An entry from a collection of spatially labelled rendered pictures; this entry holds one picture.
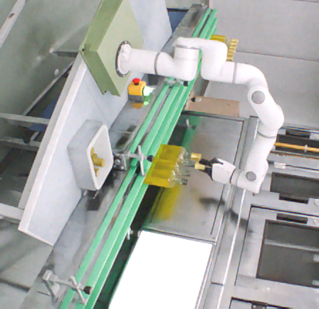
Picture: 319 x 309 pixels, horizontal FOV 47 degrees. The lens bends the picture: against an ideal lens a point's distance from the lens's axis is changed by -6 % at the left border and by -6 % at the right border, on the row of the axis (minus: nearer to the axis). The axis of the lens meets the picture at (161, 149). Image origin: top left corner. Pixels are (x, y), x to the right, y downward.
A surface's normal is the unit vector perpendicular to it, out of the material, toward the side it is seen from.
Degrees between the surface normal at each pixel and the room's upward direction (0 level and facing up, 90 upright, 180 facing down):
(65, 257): 90
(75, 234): 90
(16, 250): 90
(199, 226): 90
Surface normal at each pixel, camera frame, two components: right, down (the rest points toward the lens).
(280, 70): -0.29, 0.64
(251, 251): -0.06, -0.75
